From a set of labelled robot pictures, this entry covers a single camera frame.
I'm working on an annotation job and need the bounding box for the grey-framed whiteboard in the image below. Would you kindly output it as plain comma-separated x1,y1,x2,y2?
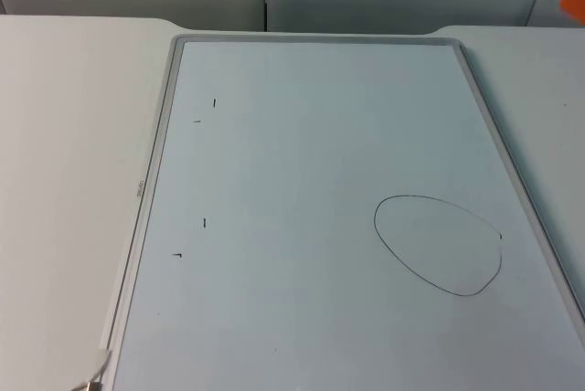
98,33,585,391

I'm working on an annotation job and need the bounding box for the small pale metal clip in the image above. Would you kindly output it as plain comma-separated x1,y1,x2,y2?
74,348,113,391

